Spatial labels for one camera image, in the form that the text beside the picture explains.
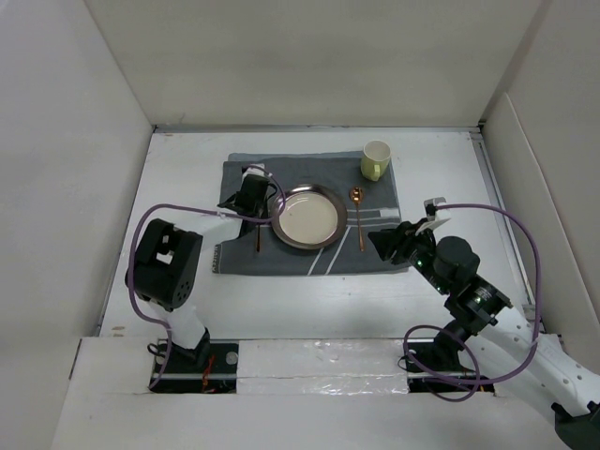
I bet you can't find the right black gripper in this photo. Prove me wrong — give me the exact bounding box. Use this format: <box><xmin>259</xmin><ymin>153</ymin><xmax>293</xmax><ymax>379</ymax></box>
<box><xmin>367</xmin><ymin>217</ymin><xmax>450</xmax><ymax>295</ymax></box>

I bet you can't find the grey striped cloth placemat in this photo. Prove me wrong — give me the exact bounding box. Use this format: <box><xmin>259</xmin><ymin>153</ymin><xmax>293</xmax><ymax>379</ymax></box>
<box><xmin>212</xmin><ymin>151</ymin><xmax>409</xmax><ymax>277</ymax></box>

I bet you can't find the copper spoon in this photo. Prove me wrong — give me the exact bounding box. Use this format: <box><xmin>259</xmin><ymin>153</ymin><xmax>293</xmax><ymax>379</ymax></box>
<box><xmin>349</xmin><ymin>187</ymin><xmax>366</xmax><ymax>252</ymax></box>

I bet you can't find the round metal plate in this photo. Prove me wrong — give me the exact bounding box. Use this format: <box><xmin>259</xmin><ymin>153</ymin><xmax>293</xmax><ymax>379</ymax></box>
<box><xmin>270</xmin><ymin>184</ymin><xmax>348</xmax><ymax>250</ymax></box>

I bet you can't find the pale green cup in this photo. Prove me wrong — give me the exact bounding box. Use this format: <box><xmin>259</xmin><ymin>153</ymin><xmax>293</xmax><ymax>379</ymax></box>
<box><xmin>360</xmin><ymin>141</ymin><xmax>391</xmax><ymax>182</ymax></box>

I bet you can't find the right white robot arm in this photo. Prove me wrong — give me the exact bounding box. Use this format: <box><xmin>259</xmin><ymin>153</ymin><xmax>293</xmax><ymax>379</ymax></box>
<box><xmin>368</xmin><ymin>221</ymin><xmax>599</xmax><ymax>449</ymax></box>

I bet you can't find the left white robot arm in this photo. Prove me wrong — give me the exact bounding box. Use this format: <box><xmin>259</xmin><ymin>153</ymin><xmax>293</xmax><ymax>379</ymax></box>
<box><xmin>125</xmin><ymin>164</ymin><xmax>278</xmax><ymax>372</ymax></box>

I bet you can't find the white foil-covered front block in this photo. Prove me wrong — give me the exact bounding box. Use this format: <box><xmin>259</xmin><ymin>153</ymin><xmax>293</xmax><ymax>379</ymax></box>
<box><xmin>236</xmin><ymin>339</ymin><xmax>409</xmax><ymax>397</ymax></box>

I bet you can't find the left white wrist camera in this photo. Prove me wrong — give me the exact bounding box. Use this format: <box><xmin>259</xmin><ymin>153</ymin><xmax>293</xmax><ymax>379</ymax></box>
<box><xmin>242</xmin><ymin>164</ymin><xmax>268</xmax><ymax>179</ymax></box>

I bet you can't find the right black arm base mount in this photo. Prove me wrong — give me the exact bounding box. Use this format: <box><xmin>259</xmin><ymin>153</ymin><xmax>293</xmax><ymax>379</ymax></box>
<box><xmin>397</xmin><ymin>330</ymin><xmax>494</xmax><ymax>402</ymax></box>

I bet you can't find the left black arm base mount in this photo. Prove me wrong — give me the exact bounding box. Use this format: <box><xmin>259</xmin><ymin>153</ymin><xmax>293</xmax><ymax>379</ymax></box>
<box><xmin>146</xmin><ymin>333</ymin><xmax>239</xmax><ymax>394</ymax></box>

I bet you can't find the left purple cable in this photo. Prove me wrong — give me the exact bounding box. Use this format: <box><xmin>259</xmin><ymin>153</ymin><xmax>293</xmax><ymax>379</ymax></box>
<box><xmin>127</xmin><ymin>168</ymin><xmax>288</xmax><ymax>390</ymax></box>

